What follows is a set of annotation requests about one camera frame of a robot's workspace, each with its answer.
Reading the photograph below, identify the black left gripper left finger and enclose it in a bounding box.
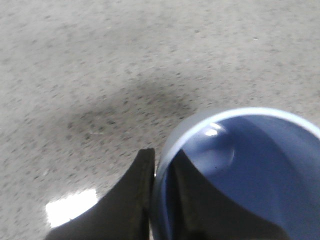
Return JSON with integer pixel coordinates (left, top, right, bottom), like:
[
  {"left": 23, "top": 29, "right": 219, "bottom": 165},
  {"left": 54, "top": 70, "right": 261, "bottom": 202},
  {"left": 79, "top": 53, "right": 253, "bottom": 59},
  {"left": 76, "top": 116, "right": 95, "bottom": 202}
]
[{"left": 45, "top": 148, "right": 155, "bottom": 240}]

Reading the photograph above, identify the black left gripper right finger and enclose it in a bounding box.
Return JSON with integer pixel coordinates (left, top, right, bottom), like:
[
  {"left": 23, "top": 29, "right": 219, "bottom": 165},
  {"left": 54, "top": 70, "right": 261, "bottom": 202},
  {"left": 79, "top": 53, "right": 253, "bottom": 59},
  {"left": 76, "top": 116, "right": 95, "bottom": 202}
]
[{"left": 165, "top": 150, "right": 289, "bottom": 240}]

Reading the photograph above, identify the blue plastic cup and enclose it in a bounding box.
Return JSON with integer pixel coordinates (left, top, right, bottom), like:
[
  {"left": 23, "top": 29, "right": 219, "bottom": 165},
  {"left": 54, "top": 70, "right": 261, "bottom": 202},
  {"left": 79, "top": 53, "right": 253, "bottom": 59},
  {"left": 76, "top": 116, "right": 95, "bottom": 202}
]
[{"left": 150, "top": 107, "right": 320, "bottom": 240}]

